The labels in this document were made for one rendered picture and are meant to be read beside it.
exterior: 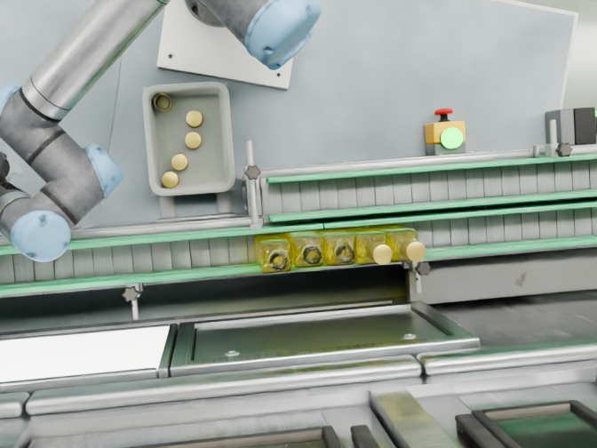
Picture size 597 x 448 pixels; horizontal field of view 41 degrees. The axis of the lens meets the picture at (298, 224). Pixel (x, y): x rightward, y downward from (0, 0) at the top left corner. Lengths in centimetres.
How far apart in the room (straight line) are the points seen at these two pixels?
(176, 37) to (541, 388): 102
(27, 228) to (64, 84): 21
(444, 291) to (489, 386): 56
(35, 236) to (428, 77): 96
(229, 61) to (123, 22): 58
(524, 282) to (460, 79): 46
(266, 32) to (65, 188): 39
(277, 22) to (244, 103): 67
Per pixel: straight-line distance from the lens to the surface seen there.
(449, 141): 170
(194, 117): 167
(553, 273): 177
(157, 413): 110
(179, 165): 167
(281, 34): 109
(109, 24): 117
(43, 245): 122
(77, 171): 124
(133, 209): 174
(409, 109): 179
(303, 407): 111
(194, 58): 172
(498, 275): 172
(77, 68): 120
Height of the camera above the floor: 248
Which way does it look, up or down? 83 degrees down
